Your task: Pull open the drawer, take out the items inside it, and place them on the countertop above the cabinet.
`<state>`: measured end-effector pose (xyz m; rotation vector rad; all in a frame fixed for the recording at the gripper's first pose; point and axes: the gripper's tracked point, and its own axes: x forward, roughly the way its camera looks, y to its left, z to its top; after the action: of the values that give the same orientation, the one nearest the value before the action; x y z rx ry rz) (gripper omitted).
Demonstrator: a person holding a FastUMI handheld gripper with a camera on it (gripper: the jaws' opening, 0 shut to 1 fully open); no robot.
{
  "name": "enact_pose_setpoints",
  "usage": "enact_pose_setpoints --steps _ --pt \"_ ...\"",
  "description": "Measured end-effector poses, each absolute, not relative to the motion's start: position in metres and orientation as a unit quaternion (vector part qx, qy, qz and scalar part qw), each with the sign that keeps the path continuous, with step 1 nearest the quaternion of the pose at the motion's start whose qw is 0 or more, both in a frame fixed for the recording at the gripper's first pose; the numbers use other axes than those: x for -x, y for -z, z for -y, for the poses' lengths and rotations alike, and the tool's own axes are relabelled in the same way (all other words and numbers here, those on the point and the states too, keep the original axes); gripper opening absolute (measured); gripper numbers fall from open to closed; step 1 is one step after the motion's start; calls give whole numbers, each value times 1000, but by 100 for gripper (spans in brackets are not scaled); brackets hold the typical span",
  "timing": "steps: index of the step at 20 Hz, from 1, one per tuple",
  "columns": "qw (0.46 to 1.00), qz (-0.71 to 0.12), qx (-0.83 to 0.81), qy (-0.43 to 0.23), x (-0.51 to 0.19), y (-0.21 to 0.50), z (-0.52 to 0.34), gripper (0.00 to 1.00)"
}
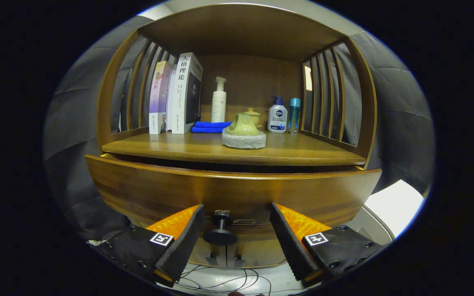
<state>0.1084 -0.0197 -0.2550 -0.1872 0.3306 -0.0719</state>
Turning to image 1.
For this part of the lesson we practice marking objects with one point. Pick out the yellow lidded teacup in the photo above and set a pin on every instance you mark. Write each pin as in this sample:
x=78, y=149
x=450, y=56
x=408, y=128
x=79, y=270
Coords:
x=254, y=116

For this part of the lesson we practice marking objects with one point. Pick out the wooden drawer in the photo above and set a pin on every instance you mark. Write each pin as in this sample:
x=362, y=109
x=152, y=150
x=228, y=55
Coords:
x=159, y=193

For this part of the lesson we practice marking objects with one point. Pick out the white book with portrait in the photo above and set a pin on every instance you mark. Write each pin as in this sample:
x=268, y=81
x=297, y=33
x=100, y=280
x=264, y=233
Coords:
x=181, y=94

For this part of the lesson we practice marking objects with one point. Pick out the wooden cabinet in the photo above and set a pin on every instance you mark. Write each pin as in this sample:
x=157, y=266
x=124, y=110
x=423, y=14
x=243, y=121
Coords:
x=253, y=78

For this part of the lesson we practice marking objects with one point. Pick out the white pump bottle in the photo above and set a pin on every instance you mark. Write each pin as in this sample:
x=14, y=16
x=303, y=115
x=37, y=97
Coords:
x=219, y=107

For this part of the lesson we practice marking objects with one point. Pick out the purple book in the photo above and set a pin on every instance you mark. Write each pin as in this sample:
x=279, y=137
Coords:
x=159, y=94

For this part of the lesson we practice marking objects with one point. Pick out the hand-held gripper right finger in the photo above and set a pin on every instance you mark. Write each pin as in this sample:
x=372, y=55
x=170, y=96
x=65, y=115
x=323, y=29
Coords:
x=290, y=246

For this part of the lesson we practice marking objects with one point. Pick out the teal slim bottle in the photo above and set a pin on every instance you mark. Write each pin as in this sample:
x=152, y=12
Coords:
x=294, y=117

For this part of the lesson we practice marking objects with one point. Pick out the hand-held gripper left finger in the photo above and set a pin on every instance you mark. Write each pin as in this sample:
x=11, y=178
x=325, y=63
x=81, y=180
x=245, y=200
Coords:
x=187, y=242

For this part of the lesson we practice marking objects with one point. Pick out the wooden countertop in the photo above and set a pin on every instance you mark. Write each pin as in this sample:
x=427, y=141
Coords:
x=303, y=150

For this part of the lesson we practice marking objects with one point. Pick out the white board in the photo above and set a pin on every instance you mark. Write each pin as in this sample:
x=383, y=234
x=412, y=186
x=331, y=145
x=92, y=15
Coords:
x=397, y=205

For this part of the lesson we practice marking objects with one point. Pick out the wooden cabinet door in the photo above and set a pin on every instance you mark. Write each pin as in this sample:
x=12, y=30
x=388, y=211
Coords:
x=257, y=253
x=204, y=255

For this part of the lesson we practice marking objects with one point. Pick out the blue folded cloth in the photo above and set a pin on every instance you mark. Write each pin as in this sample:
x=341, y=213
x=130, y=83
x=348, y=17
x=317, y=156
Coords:
x=208, y=126

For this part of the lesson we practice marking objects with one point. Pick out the green scrub brush grey pad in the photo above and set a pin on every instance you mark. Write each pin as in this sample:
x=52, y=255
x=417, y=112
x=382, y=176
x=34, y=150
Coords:
x=243, y=139

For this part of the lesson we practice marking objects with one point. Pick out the white bottle with blue cap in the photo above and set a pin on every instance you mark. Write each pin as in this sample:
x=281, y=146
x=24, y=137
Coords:
x=277, y=119

